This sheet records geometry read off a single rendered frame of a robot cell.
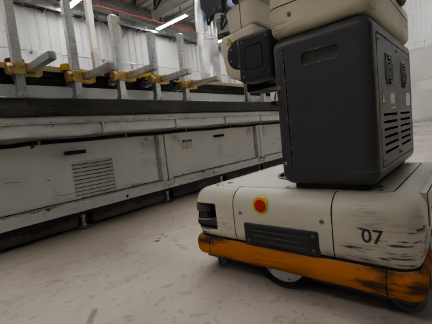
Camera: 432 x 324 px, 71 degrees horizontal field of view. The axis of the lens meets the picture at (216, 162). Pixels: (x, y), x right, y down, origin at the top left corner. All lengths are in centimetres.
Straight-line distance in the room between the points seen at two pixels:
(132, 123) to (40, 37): 807
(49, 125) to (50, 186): 38
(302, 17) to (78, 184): 148
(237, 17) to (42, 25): 894
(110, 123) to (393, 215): 142
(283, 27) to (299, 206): 47
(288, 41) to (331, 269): 58
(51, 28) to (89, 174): 826
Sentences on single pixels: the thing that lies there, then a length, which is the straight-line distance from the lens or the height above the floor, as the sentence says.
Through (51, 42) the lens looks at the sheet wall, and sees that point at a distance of 985.
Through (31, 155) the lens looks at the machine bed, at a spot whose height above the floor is 45.
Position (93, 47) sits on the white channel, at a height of 130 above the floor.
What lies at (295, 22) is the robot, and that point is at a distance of 86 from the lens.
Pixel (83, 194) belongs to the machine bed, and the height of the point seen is 19.
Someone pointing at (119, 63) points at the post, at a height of 90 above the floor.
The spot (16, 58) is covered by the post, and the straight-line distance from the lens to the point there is 160.
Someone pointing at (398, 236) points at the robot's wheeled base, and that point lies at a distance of 76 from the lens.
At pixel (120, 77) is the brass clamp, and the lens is 180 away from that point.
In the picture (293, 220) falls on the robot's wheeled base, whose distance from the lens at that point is 84.
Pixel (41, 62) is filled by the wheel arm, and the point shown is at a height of 81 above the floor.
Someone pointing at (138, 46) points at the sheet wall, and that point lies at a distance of 1134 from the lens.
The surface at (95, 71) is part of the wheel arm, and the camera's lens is 158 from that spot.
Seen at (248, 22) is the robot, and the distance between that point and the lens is 114.
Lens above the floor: 46
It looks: 5 degrees down
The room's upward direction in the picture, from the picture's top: 6 degrees counter-clockwise
